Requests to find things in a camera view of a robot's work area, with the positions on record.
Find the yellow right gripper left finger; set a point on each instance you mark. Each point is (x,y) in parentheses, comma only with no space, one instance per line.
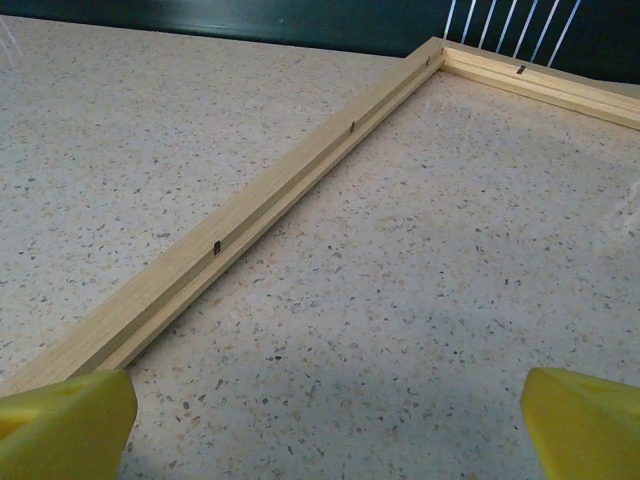
(65,430)

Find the light wooden picture frame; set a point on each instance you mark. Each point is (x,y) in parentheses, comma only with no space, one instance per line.
(200,245)

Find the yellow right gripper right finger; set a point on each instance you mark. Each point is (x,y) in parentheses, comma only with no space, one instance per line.
(585,430)

